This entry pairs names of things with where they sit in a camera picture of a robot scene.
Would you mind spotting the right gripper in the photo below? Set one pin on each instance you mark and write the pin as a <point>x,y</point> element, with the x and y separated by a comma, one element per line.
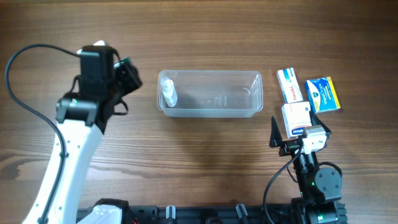
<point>288,145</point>

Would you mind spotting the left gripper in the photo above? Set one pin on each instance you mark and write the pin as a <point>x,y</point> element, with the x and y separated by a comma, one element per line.
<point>132,80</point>

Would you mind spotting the white orange medicine box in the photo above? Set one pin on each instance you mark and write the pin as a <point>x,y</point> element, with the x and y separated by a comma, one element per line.
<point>296,118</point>

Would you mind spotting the green round-logo packet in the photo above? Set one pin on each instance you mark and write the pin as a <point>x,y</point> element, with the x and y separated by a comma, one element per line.
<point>122,62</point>

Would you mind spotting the white spray bottle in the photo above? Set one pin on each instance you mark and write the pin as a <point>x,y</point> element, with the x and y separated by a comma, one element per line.
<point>169,92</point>

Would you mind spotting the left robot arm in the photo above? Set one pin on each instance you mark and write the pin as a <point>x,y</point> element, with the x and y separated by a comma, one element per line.
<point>81,118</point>

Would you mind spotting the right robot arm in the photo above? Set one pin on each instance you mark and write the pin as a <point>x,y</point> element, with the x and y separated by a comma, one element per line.
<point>320,183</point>

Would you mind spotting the clear plastic container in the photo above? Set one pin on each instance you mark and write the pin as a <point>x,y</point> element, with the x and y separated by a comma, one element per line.
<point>213,93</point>

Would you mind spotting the blue yellow VapoDrops box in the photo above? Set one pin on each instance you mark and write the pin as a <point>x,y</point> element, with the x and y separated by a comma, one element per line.
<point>322,95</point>

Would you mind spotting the white Panadol box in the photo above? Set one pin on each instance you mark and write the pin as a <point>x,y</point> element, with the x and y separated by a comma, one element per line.
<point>289,85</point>

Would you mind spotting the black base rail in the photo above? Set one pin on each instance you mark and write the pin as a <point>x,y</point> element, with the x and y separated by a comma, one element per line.
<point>280,213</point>

